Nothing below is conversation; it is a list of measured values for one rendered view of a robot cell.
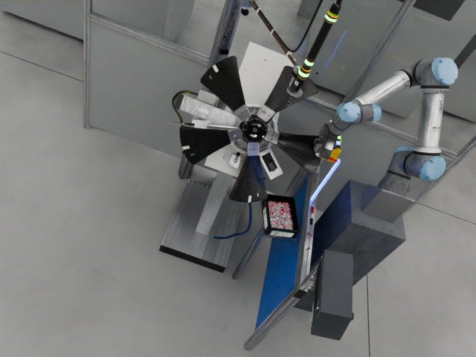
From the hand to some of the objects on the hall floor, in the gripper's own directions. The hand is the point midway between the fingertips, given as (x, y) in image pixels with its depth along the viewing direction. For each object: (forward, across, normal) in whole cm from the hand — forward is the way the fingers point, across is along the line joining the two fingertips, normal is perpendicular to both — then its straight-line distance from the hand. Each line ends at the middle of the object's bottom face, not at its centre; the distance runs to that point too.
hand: (316, 152), depth 190 cm
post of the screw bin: (+112, +4, +44) cm, 121 cm away
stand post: (+119, +35, +24) cm, 126 cm away
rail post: (+100, -14, +84) cm, 131 cm away
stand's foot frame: (+122, +35, +15) cm, 127 cm away
